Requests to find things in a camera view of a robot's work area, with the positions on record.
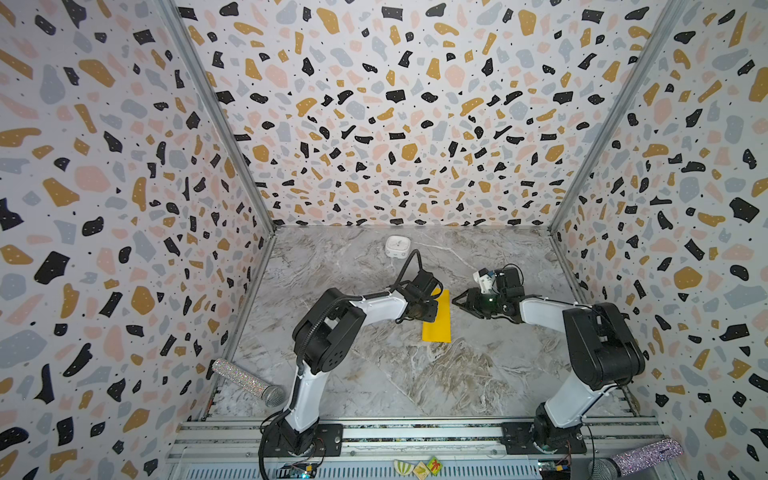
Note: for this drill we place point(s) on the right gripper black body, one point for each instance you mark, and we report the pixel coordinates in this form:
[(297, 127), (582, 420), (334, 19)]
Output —
[(475, 300)]

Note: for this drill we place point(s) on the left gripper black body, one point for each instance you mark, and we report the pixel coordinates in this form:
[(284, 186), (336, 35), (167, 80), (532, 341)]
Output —
[(416, 318)]

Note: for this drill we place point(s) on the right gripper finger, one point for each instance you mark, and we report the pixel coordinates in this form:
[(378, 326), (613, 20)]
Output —
[(471, 295), (468, 305)]

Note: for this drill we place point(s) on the yellow square paper sheet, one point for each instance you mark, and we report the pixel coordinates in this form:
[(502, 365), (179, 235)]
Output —
[(439, 331)]

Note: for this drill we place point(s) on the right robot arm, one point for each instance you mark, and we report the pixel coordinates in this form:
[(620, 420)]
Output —
[(603, 352)]

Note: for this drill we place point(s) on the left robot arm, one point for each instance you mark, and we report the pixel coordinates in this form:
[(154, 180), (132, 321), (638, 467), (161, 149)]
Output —
[(327, 332)]

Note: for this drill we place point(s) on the glitter microphone left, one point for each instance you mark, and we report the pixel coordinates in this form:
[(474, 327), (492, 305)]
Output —
[(271, 395)]

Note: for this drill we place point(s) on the glitter microphone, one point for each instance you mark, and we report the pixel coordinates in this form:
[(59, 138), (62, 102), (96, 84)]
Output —
[(635, 461), (271, 395)]

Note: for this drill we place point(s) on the glitter microphone right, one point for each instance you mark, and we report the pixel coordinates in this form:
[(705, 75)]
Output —
[(635, 461)]

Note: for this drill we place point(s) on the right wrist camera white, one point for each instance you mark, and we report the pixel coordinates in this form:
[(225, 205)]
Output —
[(486, 280)]

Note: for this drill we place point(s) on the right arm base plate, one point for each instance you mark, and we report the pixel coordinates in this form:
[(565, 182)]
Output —
[(531, 438)]

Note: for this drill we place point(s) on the colourful stickers on rail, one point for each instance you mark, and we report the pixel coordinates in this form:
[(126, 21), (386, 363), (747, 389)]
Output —
[(420, 470)]

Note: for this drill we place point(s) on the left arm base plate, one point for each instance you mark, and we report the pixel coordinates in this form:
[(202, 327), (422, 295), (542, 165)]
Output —
[(282, 441)]

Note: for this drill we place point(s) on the aluminium rail frame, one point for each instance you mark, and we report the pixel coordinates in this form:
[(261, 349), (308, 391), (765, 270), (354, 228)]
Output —
[(469, 448)]

